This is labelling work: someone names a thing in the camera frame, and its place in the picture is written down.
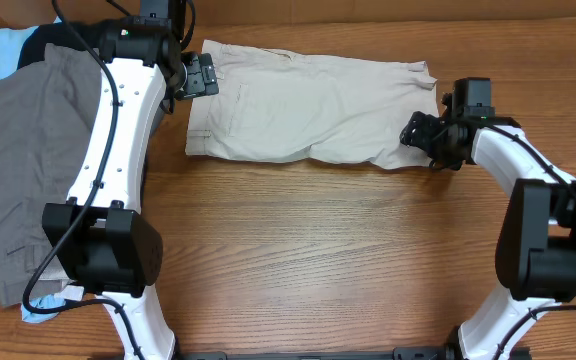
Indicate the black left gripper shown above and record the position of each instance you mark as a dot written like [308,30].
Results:
[201,76]

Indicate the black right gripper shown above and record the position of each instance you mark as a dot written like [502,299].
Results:
[416,132]

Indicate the beige cotton shorts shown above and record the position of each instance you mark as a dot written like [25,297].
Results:
[279,106]

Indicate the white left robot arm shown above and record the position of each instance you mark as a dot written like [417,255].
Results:
[98,234]

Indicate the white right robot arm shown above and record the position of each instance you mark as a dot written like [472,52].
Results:
[535,258]

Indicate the black folded garment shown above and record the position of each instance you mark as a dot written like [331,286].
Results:
[53,40]

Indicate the grey folded shorts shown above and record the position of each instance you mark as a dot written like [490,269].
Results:
[38,170]

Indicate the light blue garment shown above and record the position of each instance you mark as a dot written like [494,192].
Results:
[11,43]

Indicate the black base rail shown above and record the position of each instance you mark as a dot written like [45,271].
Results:
[318,355]

